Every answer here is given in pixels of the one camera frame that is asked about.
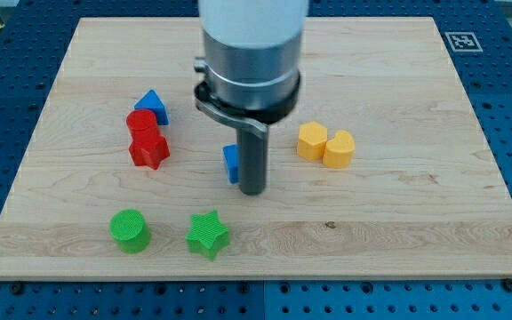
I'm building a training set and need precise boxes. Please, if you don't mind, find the white fiducial marker tag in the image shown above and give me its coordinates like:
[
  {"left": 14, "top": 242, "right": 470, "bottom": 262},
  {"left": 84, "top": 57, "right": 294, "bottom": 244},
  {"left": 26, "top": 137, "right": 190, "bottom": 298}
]
[{"left": 445, "top": 31, "right": 483, "bottom": 52}]

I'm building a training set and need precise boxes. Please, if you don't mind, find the green cylinder block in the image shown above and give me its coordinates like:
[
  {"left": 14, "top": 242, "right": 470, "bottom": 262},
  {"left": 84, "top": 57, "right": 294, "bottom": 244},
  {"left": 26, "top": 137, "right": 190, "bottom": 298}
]
[{"left": 108, "top": 209, "right": 151, "bottom": 254}]

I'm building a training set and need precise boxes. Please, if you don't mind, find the blue cube block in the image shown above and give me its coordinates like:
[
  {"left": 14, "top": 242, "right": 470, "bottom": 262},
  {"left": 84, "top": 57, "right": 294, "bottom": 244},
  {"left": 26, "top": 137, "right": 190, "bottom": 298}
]
[{"left": 222, "top": 144, "right": 239, "bottom": 184}]

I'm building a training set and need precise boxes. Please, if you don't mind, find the red star block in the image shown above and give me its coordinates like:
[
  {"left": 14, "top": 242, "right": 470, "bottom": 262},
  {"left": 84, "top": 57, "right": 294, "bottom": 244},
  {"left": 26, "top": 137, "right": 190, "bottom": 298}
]
[{"left": 129, "top": 135, "right": 171, "bottom": 170}]

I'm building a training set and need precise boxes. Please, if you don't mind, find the yellow heart block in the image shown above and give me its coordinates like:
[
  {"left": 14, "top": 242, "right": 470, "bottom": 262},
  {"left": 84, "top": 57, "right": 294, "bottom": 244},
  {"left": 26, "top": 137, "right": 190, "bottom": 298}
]
[{"left": 322, "top": 130, "right": 356, "bottom": 169}]

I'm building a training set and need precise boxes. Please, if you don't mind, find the red cylinder block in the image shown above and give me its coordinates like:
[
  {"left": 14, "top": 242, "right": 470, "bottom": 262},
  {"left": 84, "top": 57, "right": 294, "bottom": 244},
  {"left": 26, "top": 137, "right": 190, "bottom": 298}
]
[{"left": 126, "top": 108, "right": 159, "bottom": 140}]

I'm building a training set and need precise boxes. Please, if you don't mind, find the yellow hexagon block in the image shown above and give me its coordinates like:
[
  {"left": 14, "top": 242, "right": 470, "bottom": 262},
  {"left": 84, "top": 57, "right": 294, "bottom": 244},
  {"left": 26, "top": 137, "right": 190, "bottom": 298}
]
[{"left": 296, "top": 121, "right": 327, "bottom": 161}]

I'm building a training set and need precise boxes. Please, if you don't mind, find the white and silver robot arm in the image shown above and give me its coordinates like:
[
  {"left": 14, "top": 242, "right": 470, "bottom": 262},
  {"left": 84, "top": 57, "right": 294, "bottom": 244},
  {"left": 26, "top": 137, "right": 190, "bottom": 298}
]
[{"left": 194, "top": 0, "right": 309, "bottom": 196}]

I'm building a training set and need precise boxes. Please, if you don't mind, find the green star block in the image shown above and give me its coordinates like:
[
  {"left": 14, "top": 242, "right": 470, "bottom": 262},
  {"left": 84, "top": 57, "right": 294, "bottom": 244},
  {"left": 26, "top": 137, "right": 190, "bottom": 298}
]
[{"left": 186, "top": 210, "right": 230, "bottom": 261}]

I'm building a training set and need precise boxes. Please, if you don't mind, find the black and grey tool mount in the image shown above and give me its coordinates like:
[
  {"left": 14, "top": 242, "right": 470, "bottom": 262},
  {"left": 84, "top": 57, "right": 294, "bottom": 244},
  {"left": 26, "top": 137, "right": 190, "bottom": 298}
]
[{"left": 194, "top": 57, "right": 300, "bottom": 140}]

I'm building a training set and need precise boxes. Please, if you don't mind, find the wooden board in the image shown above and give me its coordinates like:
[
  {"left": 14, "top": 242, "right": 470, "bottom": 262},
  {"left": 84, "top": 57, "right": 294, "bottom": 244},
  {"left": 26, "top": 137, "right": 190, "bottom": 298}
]
[{"left": 0, "top": 18, "right": 512, "bottom": 281}]

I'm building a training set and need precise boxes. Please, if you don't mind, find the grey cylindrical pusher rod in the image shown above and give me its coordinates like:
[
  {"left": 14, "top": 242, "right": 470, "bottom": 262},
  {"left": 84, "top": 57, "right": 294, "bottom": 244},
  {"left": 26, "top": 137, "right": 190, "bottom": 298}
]
[{"left": 236, "top": 130, "right": 268, "bottom": 196}]

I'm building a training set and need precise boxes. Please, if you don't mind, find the blue triangle block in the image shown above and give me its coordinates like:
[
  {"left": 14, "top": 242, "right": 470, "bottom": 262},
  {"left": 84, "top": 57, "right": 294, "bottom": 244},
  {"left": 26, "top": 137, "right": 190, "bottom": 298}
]
[{"left": 134, "top": 89, "right": 170, "bottom": 125}]

